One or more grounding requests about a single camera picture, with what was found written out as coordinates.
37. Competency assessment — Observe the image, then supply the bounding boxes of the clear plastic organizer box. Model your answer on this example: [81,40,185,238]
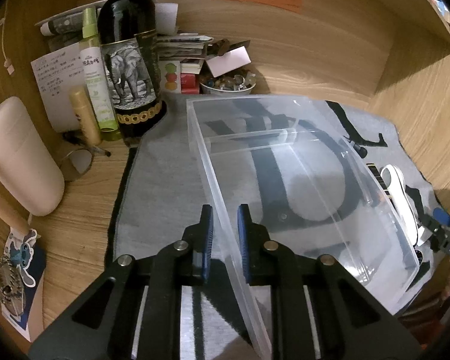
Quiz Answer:
[187,95,419,359]

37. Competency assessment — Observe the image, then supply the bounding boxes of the person right hand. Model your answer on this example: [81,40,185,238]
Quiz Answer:
[440,272,450,302]

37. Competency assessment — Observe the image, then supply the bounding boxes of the grey mat with black letters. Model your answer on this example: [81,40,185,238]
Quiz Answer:
[103,92,444,360]

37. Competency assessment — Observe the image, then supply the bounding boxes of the eyeglasses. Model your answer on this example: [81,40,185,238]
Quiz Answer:
[59,132,111,182]

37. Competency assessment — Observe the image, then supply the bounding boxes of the white bowl of trinkets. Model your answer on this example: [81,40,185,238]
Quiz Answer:
[199,71,257,96]

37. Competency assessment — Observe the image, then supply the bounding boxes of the blue cartoon sticker card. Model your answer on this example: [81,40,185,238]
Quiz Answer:
[0,229,46,342]

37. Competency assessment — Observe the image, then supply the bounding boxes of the gold lip balm tube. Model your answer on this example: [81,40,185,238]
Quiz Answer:
[69,85,102,146]

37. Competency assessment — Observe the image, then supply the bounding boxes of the stack of books and boxes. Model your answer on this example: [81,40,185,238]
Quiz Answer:
[157,33,214,94]

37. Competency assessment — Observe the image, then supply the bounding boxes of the pink white small card box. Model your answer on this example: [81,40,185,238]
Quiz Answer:
[206,46,251,77]

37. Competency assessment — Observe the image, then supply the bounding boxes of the green spray bottle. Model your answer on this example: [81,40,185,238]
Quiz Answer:
[79,7,121,141]

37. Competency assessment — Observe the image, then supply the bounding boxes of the white handwritten paper note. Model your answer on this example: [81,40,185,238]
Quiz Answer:
[31,42,84,133]

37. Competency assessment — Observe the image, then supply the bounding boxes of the wooden shelf board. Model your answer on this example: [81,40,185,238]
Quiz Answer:
[396,0,450,45]

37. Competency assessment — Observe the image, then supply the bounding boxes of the dark wine bottle elephant label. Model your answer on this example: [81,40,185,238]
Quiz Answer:
[98,0,167,146]

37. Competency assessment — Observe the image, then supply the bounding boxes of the white tube on tray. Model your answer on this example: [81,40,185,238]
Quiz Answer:
[40,10,84,37]

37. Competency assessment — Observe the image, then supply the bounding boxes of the pink mug with handle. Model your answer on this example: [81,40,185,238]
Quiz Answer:
[0,97,65,238]

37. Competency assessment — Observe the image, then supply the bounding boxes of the metal ball chain keyring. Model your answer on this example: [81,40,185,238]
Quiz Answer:
[0,255,26,317]

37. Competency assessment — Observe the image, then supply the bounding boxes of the white hanging cable tag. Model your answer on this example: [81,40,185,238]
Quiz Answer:
[0,0,15,77]

